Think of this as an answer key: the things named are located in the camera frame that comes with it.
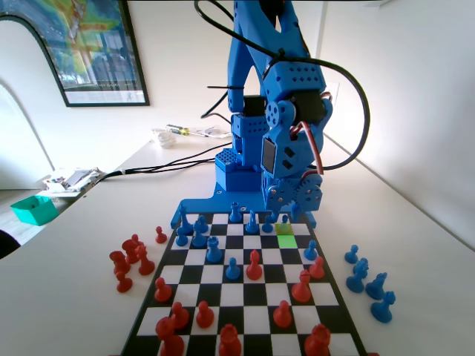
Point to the printed paper sheets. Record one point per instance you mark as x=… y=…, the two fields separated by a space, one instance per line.
x=213 y=132

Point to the framed map poster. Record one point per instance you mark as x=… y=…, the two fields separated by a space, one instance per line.
x=100 y=55

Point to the red chess queen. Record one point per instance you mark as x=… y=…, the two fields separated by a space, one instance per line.
x=229 y=343

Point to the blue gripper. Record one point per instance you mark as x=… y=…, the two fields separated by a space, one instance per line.
x=285 y=194

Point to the yellow black screwdriver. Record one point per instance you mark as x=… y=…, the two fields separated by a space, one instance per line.
x=178 y=130

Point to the red chess pawn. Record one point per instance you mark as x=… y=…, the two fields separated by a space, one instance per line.
x=124 y=285
x=160 y=237
x=180 y=318
x=135 y=238
x=282 y=317
x=317 y=270
x=205 y=317
x=162 y=293

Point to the blue base plate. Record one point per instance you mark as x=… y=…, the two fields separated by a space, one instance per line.
x=208 y=205

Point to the red chess knight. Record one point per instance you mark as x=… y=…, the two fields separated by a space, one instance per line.
x=119 y=264
x=130 y=254

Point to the black and white chessboard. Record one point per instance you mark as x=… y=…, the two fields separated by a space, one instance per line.
x=259 y=296

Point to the blue chess rook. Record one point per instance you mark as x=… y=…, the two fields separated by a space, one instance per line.
x=213 y=252
x=355 y=283

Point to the blue chess king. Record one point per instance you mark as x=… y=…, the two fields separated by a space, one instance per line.
x=185 y=222

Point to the white door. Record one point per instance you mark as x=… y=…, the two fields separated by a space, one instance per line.
x=315 y=22

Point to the gray notebook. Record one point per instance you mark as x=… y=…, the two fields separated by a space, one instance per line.
x=78 y=178

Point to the teal plastic bin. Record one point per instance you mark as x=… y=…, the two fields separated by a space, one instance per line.
x=35 y=213

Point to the white paper stack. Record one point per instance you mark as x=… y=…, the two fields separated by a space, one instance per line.
x=74 y=191

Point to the white crumpled wrapper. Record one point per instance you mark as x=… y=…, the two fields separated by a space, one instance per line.
x=165 y=140

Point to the white arched panel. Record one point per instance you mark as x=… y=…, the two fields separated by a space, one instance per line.
x=33 y=111

